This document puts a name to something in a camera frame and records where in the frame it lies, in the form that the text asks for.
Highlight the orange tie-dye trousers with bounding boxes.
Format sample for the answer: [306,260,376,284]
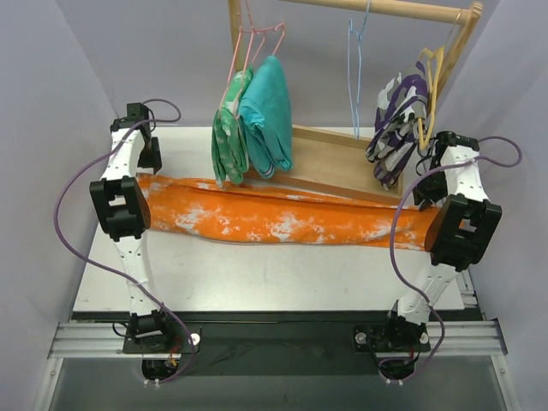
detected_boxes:
[137,174,438,250]

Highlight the blue wire hanger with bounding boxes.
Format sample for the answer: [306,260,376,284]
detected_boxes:
[347,1,371,140]

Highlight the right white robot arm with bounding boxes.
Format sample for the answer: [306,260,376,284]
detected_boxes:
[354,131,503,354]

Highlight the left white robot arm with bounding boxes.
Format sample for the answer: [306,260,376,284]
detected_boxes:
[89,103,200,356]

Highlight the green patterned trousers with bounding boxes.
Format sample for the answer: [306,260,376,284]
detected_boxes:
[211,66,254,187]

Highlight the purple camouflage trousers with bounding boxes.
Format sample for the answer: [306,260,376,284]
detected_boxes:
[366,61,429,190]

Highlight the teal trousers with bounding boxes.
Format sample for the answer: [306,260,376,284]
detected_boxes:
[238,55,294,179]

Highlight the yellow plastic hanger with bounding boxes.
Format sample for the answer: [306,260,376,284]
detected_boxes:
[418,45,445,150]

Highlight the wooden clothes rack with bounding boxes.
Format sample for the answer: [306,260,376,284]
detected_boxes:
[228,0,484,208]

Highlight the aluminium mounting rail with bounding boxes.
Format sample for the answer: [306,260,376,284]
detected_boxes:
[50,321,508,358]

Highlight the pink wire hanger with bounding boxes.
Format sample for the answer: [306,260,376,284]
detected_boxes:
[220,23,271,106]
[250,23,286,65]

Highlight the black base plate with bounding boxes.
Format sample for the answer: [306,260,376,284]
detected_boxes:
[122,311,433,379]

